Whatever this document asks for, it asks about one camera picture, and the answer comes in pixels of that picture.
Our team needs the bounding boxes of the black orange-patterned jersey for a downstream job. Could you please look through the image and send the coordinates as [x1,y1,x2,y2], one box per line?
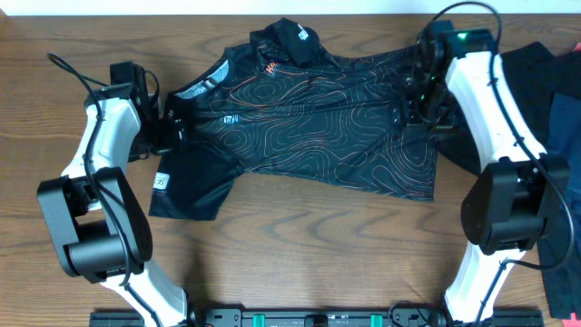
[149,18,437,221]

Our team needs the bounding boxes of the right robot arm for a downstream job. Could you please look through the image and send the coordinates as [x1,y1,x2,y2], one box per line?
[400,19,569,326]

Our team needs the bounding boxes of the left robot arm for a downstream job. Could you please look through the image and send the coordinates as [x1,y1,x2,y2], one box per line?
[37,62,194,326]

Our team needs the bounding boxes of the blue denim garment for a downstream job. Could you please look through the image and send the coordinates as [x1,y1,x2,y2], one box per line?
[548,94,580,216]

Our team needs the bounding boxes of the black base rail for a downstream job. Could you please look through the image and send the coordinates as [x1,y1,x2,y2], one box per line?
[88,304,545,327]

